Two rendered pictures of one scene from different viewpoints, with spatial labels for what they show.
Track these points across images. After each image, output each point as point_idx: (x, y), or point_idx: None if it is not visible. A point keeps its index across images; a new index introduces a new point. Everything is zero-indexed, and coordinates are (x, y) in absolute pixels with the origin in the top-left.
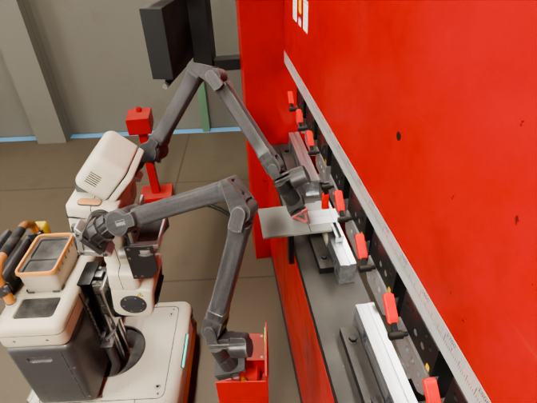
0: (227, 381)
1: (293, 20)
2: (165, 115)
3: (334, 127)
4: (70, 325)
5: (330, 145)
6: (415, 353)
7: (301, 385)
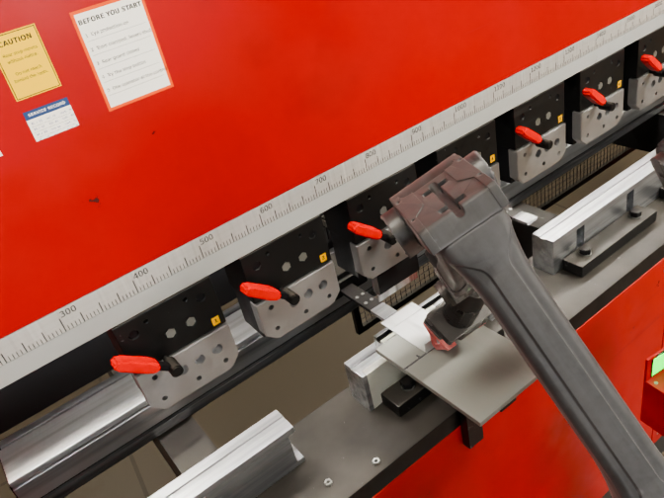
0: None
1: None
2: (627, 406)
3: (432, 101)
4: None
5: (423, 151)
6: (662, 65)
7: None
